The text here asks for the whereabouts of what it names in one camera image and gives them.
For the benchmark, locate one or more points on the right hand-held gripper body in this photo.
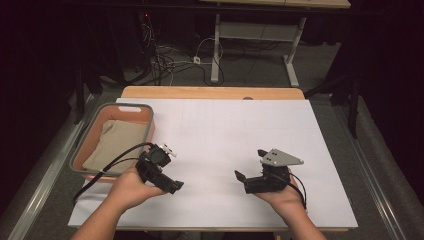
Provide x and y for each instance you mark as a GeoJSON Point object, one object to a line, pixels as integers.
{"type": "Point", "coordinates": [270, 180]}

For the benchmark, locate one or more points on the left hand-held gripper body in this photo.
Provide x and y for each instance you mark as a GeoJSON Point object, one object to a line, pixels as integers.
{"type": "Point", "coordinates": [155, 160]}

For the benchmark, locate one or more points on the beige pants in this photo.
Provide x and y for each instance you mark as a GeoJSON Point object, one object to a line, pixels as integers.
{"type": "Point", "coordinates": [116, 143]}

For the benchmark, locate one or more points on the orange basket with grey rim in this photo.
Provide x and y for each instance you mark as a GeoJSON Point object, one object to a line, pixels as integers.
{"type": "Point", "coordinates": [131, 115]}

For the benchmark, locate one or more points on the person's right hand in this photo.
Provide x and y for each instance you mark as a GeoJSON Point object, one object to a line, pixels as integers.
{"type": "Point", "coordinates": [283, 200]}

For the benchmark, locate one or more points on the person's left hand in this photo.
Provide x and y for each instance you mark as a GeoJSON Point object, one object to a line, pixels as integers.
{"type": "Point", "coordinates": [131, 190]}

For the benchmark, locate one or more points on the white board table cover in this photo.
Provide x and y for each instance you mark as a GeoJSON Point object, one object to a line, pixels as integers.
{"type": "Point", "coordinates": [216, 133]}

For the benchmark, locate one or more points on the wooden table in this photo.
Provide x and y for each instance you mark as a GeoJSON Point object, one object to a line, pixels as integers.
{"type": "Point", "coordinates": [200, 92]}

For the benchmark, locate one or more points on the black stand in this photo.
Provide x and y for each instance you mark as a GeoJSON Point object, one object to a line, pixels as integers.
{"type": "Point", "coordinates": [79, 100]}
{"type": "Point", "coordinates": [353, 110]}

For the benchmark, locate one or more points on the white power adapter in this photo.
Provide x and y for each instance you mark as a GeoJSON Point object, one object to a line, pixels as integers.
{"type": "Point", "coordinates": [196, 60]}

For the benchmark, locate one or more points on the white-legged wooden desk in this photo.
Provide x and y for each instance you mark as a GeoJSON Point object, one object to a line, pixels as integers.
{"type": "Point", "coordinates": [216, 50]}

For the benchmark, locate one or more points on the metal floor rail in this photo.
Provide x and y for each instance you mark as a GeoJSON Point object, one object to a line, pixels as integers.
{"type": "Point", "coordinates": [50, 173]}
{"type": "Point", "coordinates": [370, 173]}

